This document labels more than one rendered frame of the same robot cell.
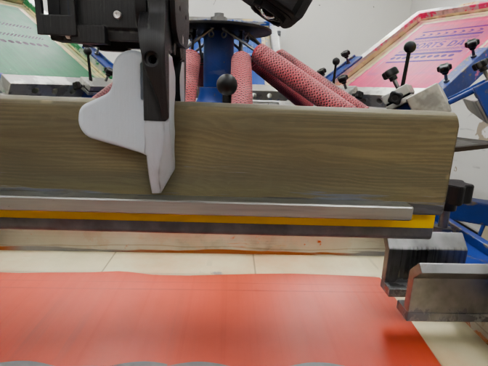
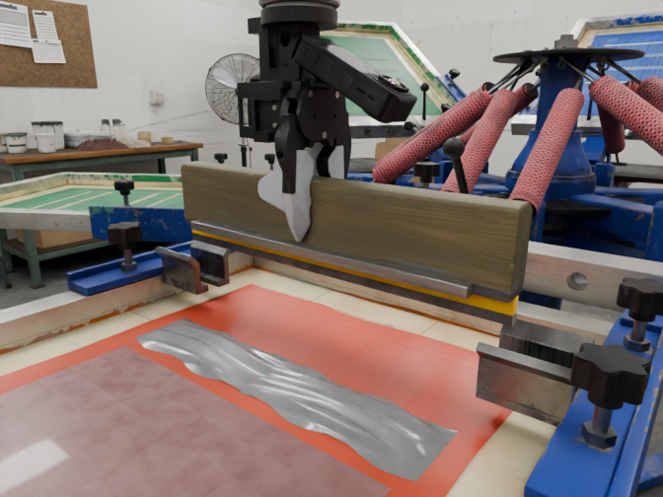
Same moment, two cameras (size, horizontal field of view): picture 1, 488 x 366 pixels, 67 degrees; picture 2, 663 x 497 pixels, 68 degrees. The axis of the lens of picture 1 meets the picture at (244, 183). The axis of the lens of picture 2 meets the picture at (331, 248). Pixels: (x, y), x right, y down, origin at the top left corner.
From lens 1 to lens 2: 29 cm
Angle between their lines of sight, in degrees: 39
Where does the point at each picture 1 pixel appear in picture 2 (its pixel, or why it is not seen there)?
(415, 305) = (481, 384)
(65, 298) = (274, 310)
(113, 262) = (323, 297)
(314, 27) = not seen: outside the picture
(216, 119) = (334, 193)
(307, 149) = (393, 224)
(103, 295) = (296, 315)
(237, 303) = (377, 348)
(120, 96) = (276, 176)
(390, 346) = (460, 416)
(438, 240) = (558, 338)
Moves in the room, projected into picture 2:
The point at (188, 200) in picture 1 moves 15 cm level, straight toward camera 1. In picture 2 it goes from (312, 249) to (196, 301)
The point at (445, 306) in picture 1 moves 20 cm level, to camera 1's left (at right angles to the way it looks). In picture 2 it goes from (511, 393) to (320, 323)
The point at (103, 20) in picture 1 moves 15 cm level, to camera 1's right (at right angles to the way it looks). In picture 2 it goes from (269, 128) to (404, 134)
